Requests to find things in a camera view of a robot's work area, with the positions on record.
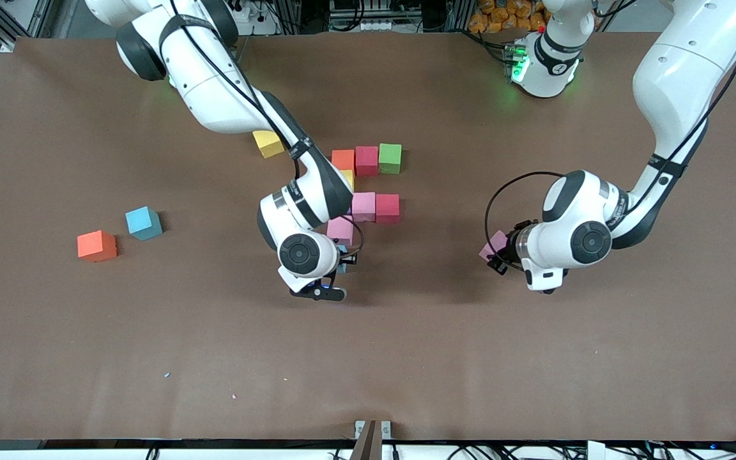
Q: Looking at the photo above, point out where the green foam cube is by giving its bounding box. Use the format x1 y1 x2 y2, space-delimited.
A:
378 143 403 175

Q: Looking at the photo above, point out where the red foam cube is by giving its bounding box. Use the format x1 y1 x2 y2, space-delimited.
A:
355 146 380 178
375 194 401 224

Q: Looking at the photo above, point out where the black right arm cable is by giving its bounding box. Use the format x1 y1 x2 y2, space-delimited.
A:
160 0 365 259

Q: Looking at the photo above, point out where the brown table mat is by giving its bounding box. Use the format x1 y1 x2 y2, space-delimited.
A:
0 32 736 441

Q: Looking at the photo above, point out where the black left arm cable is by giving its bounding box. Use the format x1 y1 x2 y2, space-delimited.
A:
485 0 736 272

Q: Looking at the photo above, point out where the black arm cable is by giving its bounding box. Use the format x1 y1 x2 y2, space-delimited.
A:
485 0 736 272
160 0 365 259

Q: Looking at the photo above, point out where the pile of orange objects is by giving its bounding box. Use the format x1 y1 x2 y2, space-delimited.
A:
468 0 551 34

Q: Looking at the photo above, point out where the metal mount bracket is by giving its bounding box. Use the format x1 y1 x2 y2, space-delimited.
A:
350 420 392 460

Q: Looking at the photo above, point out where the pink foam cube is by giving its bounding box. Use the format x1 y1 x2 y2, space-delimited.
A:
351 192 377 222
327 216 355 247
479 230 509 263

